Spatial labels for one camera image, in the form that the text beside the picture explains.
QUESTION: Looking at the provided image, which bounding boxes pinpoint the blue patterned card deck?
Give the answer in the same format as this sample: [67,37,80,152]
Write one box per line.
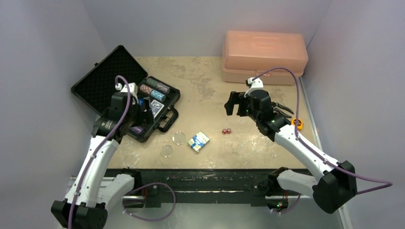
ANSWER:
[149,100,165,119]

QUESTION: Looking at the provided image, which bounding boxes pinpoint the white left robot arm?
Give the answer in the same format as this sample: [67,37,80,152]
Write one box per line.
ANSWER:
[51,90,153,229]

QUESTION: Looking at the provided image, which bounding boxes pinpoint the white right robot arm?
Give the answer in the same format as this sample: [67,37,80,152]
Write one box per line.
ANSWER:
[224,90,357,214]

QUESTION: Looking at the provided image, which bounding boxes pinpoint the black poker set case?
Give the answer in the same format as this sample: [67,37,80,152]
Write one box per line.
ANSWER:
[71,45,181,143]

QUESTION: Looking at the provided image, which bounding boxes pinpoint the purple chip stack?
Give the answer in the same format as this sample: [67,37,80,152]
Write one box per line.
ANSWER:
[130,126,145,135]

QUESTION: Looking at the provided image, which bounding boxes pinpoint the blue chip stack lower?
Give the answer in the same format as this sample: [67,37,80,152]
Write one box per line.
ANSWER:
[150,90,166,102]

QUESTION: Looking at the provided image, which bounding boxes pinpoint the clear round disc lower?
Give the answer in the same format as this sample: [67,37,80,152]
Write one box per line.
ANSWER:
[160,145,173,158]

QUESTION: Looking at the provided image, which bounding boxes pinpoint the clear round disc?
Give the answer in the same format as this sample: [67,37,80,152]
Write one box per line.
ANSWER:
[160,145,173,158]
[172,132,186,146]

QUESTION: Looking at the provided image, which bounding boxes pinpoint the yellow tape measure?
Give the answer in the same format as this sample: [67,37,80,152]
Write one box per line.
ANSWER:
[291,118,303,131]

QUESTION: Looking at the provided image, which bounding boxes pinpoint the pink plastic toolbox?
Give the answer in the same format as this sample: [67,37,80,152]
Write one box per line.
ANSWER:
[222,31,309,85]

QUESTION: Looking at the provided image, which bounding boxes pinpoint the clear round disc upper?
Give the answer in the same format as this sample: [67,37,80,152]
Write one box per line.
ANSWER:
[172,132,186,146]

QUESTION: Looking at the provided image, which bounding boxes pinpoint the blue striped card deck box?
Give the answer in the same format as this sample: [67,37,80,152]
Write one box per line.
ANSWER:
[187,131,210,153]

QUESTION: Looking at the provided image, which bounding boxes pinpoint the black handled pliers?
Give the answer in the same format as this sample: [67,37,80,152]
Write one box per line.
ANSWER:
[272,102,294,118]

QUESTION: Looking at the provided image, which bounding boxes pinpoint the black table edge rail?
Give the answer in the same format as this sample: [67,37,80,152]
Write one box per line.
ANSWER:
[105,168,297,208]

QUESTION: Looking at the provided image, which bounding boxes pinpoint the aluminium frame rail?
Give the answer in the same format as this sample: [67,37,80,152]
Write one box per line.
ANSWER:
[64,176,78,199]

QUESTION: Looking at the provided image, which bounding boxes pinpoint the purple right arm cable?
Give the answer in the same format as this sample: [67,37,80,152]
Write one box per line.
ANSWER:
[251,67,393,216]

